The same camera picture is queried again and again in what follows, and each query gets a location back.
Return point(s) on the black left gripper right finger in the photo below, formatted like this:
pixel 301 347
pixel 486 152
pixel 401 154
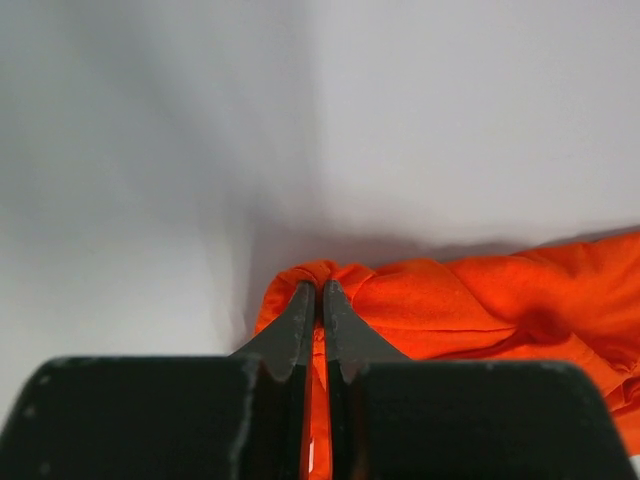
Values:
pixel 395 418

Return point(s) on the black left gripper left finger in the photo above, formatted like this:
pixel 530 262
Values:
pixel 241 416

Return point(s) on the orange t shirt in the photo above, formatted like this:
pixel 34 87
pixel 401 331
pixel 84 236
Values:
pixel 577 302

